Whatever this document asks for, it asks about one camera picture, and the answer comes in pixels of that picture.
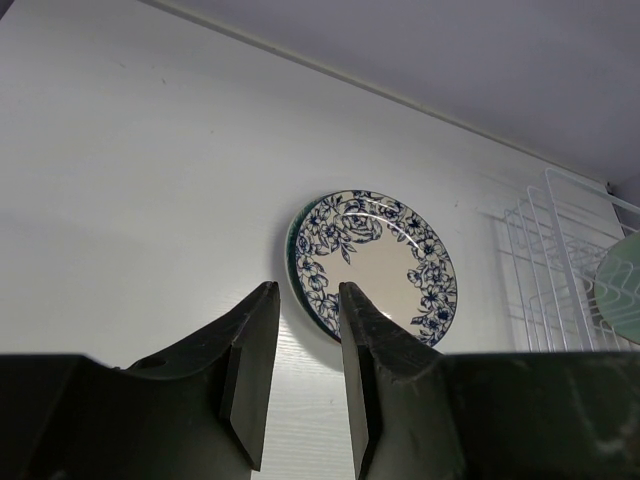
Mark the white wire dish rack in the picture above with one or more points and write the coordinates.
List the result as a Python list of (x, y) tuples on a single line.
[(551, 233)]

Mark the light green plate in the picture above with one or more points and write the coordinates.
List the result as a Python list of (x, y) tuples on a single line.
[(616, 288)]

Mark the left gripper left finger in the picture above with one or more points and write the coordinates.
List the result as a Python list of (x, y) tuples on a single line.
[(201, 404)]

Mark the blue white floral plate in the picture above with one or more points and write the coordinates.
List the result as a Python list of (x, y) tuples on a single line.
[(387, 249)]

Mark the red teal floral plate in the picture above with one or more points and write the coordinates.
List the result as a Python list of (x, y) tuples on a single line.
[(294, 282)]

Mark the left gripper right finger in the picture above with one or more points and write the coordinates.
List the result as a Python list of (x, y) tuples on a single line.
[(398, 414)]

